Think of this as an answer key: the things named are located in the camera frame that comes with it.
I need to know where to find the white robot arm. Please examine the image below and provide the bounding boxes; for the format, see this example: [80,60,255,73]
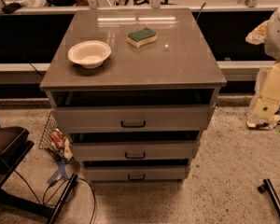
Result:
[245,6,280,129]

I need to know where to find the grey drawer cabinet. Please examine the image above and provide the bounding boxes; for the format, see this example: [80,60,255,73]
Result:
[40,8,226,170]

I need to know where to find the green yellow sponge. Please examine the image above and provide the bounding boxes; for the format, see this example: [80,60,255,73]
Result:
[127,27,157,49]

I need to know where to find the white paper bowl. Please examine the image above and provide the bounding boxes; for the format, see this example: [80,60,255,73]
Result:
[67,40,111,69]

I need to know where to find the red soda can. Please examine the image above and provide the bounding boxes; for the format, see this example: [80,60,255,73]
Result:
[50,130,63,148]

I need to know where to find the black floor bar left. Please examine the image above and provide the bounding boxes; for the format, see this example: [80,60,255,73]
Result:
[46,174,77,224]

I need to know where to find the black floor bar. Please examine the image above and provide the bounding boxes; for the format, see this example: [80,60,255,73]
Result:
[46,174,77,224]
[258,179,280,218]

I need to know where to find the black tray stand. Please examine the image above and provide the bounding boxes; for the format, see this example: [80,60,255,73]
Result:
[0,126,52,218]

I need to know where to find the black floor bar right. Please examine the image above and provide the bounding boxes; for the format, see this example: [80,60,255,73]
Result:
[258,179,280,218]

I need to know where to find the wire mesh basket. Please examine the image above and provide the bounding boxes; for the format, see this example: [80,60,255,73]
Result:
[38,114,73,163]

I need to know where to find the black cable on floor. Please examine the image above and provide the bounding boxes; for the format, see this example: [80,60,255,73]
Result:
[12,168,98,224]

